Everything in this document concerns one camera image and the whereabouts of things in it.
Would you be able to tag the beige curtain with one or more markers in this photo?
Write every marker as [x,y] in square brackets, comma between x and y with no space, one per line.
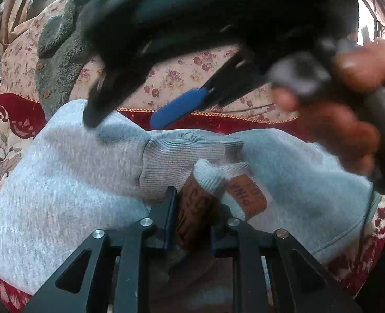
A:
[16,3]

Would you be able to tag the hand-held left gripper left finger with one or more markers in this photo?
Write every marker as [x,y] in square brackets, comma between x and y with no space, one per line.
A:
[166,216]

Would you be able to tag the floral fleece blanket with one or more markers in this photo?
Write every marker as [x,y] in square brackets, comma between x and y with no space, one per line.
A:
[3,143]

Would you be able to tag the grey-green fleece jacket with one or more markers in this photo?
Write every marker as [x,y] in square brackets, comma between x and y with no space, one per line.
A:
[58,65]

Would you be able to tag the grey sweatshirt with brown label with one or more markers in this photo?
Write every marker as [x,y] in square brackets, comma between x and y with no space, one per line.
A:
[65,186]

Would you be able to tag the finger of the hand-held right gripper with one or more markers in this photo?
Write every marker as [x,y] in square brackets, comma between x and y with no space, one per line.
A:
[176,111]
[101,104]

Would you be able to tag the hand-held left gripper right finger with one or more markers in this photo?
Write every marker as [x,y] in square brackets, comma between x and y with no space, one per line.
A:
[223,238]

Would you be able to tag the person's right hand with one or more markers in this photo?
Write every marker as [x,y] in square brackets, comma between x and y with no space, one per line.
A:
[342,127]

